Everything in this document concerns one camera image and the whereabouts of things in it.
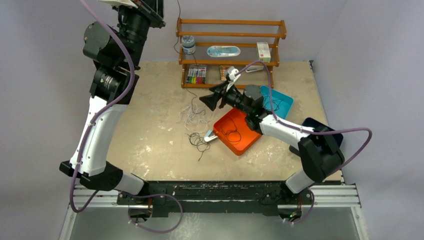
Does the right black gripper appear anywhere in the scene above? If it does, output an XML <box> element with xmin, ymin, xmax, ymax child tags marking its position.
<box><xmin>199</xmin><ymin>80</ymin><xmax>251</xmax><ymax>115</ymax></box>

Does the white cable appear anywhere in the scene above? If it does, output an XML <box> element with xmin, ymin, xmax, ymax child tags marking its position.
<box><xmin>177</xmin><ymin>102</ymin><xmax>213</xmax><ymax>133</ymax></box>

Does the orange tray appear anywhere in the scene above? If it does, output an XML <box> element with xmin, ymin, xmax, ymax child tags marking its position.
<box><xmin>213</xmin><ymin>108</ymin><xmax>262</xmax><ymax>156</ymax></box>

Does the light blue tray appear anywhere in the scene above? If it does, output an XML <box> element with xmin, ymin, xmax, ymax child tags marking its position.
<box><xmin>259</xmin><ymin>85</ymin><xmax>294</xmax><ymax>119</ymax></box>

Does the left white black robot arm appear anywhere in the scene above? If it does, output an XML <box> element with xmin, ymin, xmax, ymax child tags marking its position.
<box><xmin>59</xmin><ymin>0</ymin><xmax>165</xmax><ymax>205</ymax></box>

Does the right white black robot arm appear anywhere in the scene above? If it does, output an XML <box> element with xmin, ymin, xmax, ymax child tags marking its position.
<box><xmin>199</xmin><ymin>82</ymin><xmax>345</xmax><ymax>204</ymax></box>

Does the orange snack packet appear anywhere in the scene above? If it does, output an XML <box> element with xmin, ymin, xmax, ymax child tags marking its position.
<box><xmin>219</xmin><ymin>65</ymin><xmax>232</xmax><ymax>82</ymax></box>

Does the marker pen pack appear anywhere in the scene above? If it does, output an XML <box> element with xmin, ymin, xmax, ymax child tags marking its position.
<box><xmin>185</xmin><ymin>64</ymin><xmax>207</xmax><ymax>84</ymax></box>

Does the wooden shelf rack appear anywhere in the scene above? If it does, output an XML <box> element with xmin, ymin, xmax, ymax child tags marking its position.
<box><xmin>176</xmin><ymin>17</ymin><xmax>287</xmax><ymax>89</ymax></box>

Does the blue oval blister pack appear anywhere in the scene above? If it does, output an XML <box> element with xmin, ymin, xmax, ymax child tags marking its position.
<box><xmin>206</xmin><ymin>45</ymin><xmax>241</xmax><ymax>58</ymax></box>

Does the white blue jar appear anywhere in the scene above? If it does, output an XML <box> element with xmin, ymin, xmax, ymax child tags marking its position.
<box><xmin>181</xmin><ymin>35</ymin><xmax>196</xmax><ymax>55</ymax></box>

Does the white red small box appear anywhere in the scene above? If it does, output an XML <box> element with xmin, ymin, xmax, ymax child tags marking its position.
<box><xmin>256</xmin><ymin>42</ymin><xmax>271</xmax><ymax>63</ymax></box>

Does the dark blue tray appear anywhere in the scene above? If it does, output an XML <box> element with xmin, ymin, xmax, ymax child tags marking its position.
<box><xmin>289</xmin><ymin>117</ymin><xmax>344</xmax><ymax>157</ymax></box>

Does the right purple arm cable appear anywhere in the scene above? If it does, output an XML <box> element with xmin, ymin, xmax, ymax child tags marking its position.
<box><xmin>236</xmin><ymin>60</ymin><xmax>373</xmax><ymax>181</ymax></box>

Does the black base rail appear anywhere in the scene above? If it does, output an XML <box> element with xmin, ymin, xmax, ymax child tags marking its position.
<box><xmin>69</xmin><ymin>180</ymin><xmax>362</xmax><ymax>220</ymax></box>

